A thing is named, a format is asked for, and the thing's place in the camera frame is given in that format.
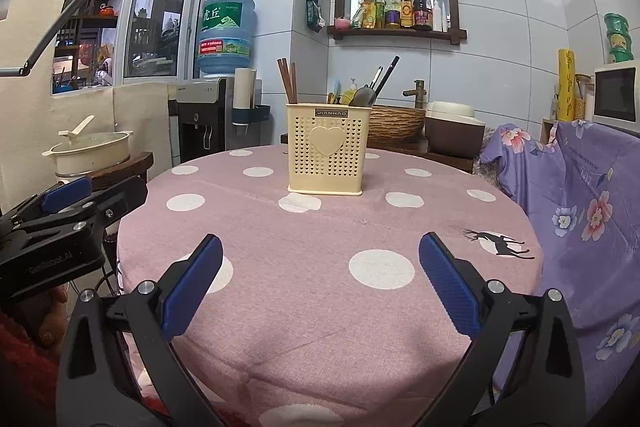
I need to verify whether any glass jar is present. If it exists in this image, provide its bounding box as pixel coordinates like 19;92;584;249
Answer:
575;73;596;120

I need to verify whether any white squeeze bottle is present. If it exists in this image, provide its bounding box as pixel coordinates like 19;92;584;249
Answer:
432;0;449;33

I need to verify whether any cream cloth cover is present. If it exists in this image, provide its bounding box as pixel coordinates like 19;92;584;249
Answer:
0;0;177;208

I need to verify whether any brown and cream box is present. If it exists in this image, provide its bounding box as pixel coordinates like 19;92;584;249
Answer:
424;100;487;160

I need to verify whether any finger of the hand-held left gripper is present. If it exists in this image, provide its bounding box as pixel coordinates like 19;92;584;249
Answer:
10;176;149;242
0;176;94;236

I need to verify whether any white microwave oven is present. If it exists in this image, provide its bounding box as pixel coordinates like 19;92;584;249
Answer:
592;60;640;124

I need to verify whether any purple floral cloth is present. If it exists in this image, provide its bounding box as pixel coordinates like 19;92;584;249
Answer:
479;119;640;414

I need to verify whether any green hanging packet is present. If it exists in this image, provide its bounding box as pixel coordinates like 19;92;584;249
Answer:
305;0;326;33

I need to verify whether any white paper cup tube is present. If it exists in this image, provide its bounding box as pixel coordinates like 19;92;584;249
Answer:
234;67;259;110

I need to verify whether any yellow food packet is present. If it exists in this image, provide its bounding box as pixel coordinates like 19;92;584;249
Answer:
351;0;377;30

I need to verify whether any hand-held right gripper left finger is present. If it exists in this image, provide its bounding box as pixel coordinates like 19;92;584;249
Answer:
56;233;225;427

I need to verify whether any blue water bottle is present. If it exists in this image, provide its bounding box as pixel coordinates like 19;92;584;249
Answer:
195;0;257;78

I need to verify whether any cluttered wooden shelf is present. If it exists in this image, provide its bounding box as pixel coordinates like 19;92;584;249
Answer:
51;0;127;96

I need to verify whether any cream perforated utensil holder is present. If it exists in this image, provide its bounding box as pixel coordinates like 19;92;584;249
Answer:
286;103;374;197

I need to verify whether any cream cooking pot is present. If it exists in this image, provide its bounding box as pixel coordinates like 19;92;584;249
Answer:
42;131;134;176

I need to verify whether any water dispenser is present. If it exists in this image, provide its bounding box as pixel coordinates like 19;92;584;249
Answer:
174;77;262;166

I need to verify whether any person's left hand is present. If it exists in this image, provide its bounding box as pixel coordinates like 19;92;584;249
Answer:
21;285;69;349

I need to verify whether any pink polka dot tablecloth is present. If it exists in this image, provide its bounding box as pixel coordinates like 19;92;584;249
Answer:
116;144;546;427

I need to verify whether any yellow wrapped roll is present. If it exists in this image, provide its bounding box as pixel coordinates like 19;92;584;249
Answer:
557;48;579;123

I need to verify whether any wicker wash basin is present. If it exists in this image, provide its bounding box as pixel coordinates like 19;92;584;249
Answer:
370;104;427;143

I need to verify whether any sliding glass window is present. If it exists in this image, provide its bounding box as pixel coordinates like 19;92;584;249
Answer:
114;0;212;86

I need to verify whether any white ladle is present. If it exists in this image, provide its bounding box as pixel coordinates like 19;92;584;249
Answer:
58;115;95;139

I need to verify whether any dark soy sauce bottle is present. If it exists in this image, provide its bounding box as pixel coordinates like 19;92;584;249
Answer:
412;0;434;32

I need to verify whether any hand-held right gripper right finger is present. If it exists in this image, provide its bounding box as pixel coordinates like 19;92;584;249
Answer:
418;232;586;427

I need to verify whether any brass faucet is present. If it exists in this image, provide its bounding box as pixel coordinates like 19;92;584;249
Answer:
402;79;429;110

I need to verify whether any person's left forearm red sleeve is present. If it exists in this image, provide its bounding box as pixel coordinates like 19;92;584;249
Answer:
0;309;60;427

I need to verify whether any teal cup holder tray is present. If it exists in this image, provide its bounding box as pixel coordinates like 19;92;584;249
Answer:
230;104;271;126

